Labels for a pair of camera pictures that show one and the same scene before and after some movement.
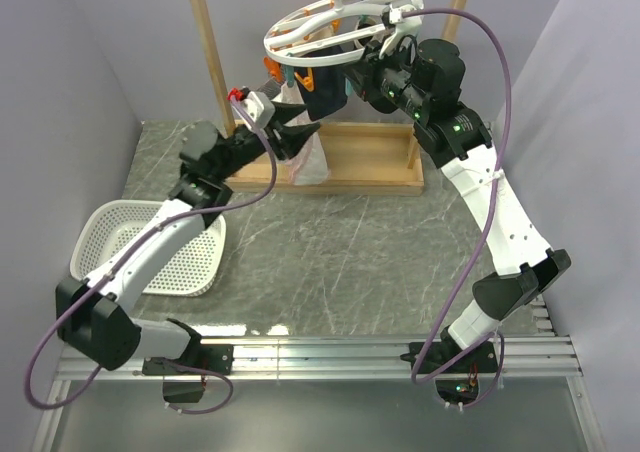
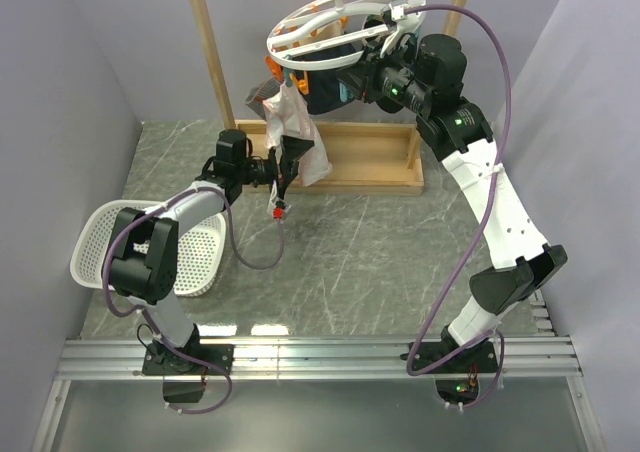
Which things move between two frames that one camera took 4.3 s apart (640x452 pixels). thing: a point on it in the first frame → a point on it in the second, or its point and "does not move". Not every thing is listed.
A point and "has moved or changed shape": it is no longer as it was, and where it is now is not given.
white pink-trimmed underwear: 309,167 has moved or changed shape
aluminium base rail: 547,354 does not move
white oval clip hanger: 337,26 does not move
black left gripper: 292,137 → 292,150
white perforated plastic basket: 102,228 does not move
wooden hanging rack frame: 372,158 does not move
